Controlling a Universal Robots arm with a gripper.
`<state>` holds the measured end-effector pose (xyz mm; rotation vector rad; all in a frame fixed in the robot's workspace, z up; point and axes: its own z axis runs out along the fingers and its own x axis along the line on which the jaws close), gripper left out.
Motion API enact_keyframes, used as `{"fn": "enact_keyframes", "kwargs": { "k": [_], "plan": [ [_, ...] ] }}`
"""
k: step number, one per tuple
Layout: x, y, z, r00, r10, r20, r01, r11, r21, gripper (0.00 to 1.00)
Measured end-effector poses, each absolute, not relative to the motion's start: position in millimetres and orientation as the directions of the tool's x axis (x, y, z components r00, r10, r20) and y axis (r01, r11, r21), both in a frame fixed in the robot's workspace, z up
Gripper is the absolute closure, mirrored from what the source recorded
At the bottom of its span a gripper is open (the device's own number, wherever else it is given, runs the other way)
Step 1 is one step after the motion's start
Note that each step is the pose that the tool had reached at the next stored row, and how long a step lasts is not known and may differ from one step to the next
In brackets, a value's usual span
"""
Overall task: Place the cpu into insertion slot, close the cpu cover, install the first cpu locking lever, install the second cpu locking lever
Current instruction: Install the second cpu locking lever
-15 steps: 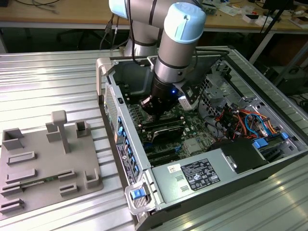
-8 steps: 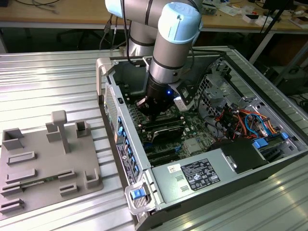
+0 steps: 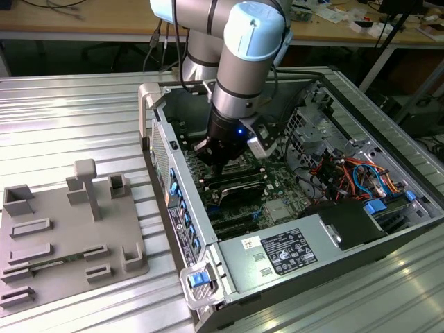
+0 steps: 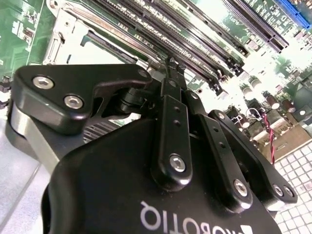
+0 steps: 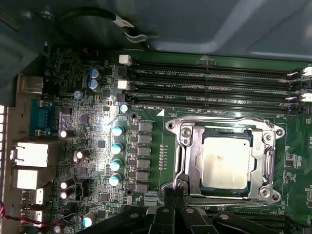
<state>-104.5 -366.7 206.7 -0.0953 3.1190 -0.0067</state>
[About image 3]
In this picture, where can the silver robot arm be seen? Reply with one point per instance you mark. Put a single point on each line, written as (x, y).
(243, 59)

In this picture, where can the black RAM stick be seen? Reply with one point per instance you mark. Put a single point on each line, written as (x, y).
(243, 182)
(248, 172)

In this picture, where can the black graphics card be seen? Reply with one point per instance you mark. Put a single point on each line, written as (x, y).
(243, 196)

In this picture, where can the green motherboard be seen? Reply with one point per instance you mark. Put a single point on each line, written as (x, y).
(277, 180)

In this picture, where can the open grey PC case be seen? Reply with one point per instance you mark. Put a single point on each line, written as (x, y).
(203, 222)

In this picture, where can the silver chipset heatsink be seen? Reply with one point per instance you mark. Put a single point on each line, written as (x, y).
(277, 209)

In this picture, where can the metal drive cage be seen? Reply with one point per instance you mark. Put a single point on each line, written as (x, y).
(312, 138)

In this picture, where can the grey power supply unit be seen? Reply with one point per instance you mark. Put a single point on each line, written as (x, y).
(243, 263)

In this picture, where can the blue case latch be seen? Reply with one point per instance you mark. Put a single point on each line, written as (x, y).
(198, 281)

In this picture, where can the black fan shroud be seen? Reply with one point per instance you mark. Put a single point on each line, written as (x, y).
(347, 222)

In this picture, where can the wooden desk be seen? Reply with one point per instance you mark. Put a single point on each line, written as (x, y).
(104, 17)

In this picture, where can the grey parts rack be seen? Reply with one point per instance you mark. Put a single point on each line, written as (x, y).
(69, 225)

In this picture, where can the small white box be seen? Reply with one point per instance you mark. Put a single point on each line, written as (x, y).
(360, 29)

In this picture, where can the green RAM stick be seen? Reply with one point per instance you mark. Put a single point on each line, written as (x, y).
(73, 258)

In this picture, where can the small blue clip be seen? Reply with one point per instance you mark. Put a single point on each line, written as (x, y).
(410, 196)

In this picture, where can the white wrist camera black mount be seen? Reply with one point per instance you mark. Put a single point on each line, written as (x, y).
(258, 147)

